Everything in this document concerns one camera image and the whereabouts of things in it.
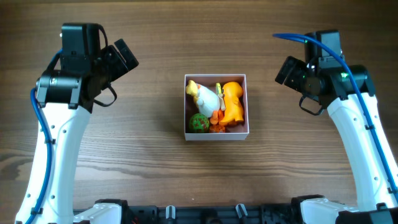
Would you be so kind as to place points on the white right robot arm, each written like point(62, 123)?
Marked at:
point(352, 105)

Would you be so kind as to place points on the green number ball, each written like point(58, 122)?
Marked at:
point(198, 123)

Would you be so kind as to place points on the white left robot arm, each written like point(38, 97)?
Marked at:
point(63, 100)

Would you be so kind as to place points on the orange round plastic toy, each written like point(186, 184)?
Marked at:
point(217, 129)

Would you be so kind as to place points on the orange dinosaur toy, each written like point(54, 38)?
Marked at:
point(234, 112)

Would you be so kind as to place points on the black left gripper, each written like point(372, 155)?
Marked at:
point(101, 86)

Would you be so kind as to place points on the white box with brown interior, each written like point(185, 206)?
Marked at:
point(235, 133)

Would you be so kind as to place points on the white duck toy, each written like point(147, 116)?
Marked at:
point(207, 102)

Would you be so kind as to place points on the yellow rattle drum toy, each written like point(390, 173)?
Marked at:
point(219, 93)

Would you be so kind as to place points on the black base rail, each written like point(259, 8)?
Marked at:
point(262, 214)

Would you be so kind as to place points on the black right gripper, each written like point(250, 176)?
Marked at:
point(314, 94)

